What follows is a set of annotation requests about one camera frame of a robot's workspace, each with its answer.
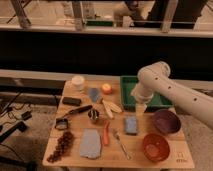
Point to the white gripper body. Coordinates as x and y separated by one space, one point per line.
140 108

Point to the yellow banana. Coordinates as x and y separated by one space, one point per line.
111 108

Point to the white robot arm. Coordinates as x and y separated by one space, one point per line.
155 78

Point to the purple bowl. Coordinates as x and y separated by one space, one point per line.
166 121

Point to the red bowl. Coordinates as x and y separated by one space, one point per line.
155 147

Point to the blue sponge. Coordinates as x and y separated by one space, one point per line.
131 125

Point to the green plastic tray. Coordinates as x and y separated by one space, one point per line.
127 83

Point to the metal fork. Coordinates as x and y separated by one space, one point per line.
117 137

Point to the orange carrot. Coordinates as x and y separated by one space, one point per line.
105 138

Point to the orange apple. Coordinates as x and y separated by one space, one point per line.
106 88

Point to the small metal cup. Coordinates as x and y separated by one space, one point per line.
93 114

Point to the white lidded cup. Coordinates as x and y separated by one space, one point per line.
78 82

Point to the black rectangular block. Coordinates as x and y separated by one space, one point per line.
71 101

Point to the bunch of dark grapes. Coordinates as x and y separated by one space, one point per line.
63 144

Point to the black handled knife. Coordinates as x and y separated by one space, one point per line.
78 110

